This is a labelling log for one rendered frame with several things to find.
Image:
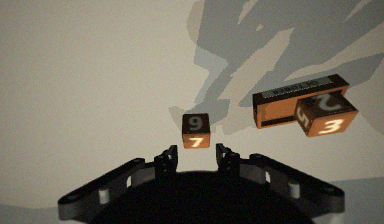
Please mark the brown number cube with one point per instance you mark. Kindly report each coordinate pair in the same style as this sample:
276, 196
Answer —
324, 114
196, 131

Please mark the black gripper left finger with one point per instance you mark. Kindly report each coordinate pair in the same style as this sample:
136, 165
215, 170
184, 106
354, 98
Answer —
82, 205

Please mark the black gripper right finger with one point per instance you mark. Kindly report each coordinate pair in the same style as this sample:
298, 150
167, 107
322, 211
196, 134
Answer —
322, 202

